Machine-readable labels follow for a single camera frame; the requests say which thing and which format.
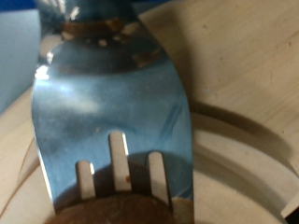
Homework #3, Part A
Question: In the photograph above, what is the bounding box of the wooden cutting board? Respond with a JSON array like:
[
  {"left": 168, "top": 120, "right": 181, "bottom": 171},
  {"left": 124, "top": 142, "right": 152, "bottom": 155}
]
[{"left": 0, "top": 0, "right": 299, "bottom": 224}]

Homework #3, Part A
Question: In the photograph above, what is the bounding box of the metal spatula with blue block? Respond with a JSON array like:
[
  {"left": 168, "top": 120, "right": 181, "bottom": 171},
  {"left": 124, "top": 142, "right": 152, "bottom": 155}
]
[{"left": 0, "top": 0, "right": 195, "bottom": 224}]

